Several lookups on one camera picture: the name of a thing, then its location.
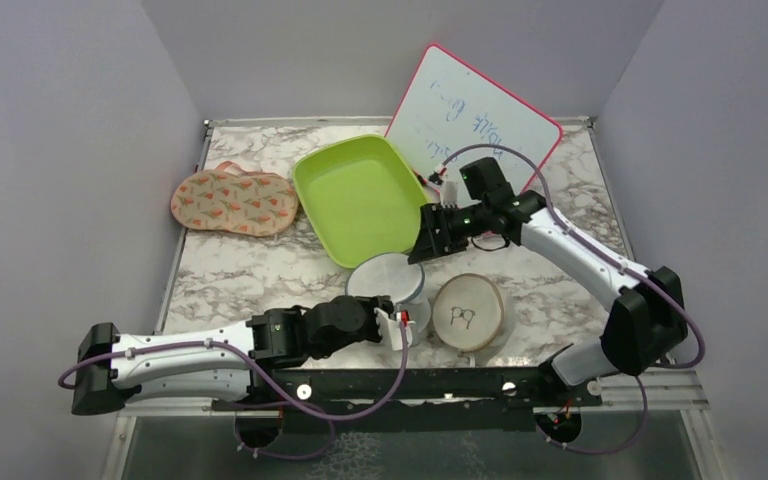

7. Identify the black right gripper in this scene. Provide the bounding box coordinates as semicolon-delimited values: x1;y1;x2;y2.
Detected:
409;202;490;266

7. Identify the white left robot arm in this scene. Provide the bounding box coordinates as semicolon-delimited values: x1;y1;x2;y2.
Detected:
58;296;414;416

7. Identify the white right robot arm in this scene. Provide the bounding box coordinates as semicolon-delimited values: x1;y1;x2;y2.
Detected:
408;191;689;407

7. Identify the round beige glasses pouch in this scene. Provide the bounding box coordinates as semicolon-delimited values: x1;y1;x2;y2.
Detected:
431;273;511;353

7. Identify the green plastic tray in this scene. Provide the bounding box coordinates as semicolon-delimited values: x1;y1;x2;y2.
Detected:
292;134;428;268

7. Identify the pink framed whiteboard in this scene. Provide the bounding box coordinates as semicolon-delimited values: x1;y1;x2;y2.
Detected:
385;44;563;181

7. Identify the floral peach fabric pouch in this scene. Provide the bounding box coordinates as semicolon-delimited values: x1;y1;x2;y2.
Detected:
170;161;300;237

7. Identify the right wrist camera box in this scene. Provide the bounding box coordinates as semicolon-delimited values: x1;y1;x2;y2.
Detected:
426;164;458;207

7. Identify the black front mounting rail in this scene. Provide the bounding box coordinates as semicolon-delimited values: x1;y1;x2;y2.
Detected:
211;364;604;435

